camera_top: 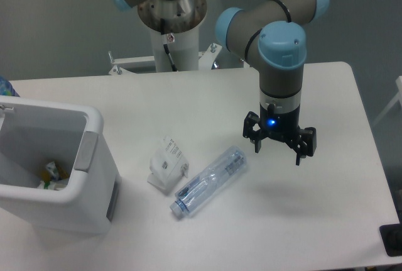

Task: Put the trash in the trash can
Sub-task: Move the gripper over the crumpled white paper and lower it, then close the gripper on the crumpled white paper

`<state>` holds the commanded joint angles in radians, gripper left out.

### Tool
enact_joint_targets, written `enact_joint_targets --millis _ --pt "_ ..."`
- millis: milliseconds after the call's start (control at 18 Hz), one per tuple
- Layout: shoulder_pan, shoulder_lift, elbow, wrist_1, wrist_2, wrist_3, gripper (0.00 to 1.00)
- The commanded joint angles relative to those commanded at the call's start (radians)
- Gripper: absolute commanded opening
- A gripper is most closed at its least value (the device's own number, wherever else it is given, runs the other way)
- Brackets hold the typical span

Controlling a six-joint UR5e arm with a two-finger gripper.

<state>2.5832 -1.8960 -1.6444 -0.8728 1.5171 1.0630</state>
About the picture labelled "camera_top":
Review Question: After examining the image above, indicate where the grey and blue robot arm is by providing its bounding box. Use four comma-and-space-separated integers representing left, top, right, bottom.
113, 0, 330, 159

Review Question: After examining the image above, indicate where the white trash can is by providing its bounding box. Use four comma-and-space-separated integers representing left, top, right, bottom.
1, 96, 121, 233

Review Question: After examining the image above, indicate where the clear plastic bottle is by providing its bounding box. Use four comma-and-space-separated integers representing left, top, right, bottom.
170, 146, 247, 219

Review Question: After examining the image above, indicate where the black object at table edge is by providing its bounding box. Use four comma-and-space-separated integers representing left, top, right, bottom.
379, 223, 401, 257

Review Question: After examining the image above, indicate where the white paper pouch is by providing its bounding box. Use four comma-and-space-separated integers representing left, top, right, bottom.
147, 135, 189, 194

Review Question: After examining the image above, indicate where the white frame at right edge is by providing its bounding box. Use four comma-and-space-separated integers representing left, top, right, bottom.
372, 76, 401, 127

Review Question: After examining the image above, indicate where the trash inside the can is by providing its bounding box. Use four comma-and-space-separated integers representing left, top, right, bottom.
37, 161, 70, 191

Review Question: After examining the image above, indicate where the black cable on pedestal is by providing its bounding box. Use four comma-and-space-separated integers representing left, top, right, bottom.
159, 18, 178, 72

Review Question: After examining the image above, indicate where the blue patterned object at left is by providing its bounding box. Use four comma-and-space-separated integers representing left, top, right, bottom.
0, 76, 19, 97

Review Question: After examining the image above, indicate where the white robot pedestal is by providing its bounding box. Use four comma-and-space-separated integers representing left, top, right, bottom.
107, 0, 252, 76

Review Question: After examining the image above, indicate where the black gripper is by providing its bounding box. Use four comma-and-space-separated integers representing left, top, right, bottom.
242, 106, 316, 166

